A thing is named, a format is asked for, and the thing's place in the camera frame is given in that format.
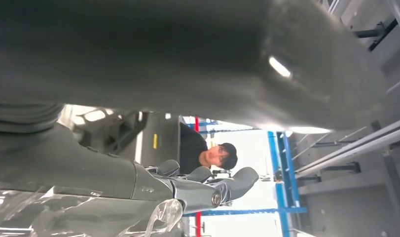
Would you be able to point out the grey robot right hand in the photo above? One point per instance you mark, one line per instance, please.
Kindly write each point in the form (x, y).
(186, 49)

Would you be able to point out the blue metal shelf rack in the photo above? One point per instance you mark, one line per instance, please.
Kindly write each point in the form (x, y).
(293, 189)

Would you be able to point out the dark grey case yellow label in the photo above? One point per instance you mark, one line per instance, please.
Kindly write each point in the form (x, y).
(163, 140)

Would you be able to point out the person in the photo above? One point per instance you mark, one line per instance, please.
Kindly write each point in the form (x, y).
(191, 147)

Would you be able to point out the clear plastic film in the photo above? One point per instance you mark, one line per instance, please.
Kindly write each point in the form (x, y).
(167, 212)

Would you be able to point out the red pole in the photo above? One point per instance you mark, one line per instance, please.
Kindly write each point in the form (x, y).
(198, 225)

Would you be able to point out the white ceiling rail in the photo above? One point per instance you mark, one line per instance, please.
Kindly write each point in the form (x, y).
(350, 149)

